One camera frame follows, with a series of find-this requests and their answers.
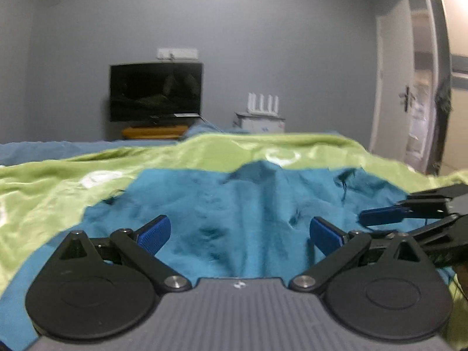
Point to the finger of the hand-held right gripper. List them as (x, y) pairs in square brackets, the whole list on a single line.
[(382, 215), (438, 232)]

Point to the white box under router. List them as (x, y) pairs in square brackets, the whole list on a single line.
[(259, 122)]

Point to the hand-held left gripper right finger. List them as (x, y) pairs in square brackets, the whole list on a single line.
[(325, 236)]

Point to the white room door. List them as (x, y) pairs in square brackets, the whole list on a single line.
[(395, 62)]

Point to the blue bed sheet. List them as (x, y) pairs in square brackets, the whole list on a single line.
[(47, 151)]

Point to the white wall socket panel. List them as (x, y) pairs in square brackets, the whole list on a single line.
[(177, 53)]

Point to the green fleece blanket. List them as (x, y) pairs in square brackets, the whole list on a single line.
[(65, 190)]

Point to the teal hooded jacket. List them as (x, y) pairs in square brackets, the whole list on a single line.
[(237, 208)]

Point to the dark hanging cloth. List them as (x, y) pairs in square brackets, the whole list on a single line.
[(443, 117)]

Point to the black television screen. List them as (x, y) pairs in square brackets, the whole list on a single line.
[(155, 93)]

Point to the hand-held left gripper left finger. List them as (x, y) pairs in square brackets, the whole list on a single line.
[(155, 234)]

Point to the wooden television stand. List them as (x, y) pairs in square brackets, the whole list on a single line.
[(155, 131)]

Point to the white antenna router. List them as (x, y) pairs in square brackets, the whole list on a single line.
[(263, 104)]

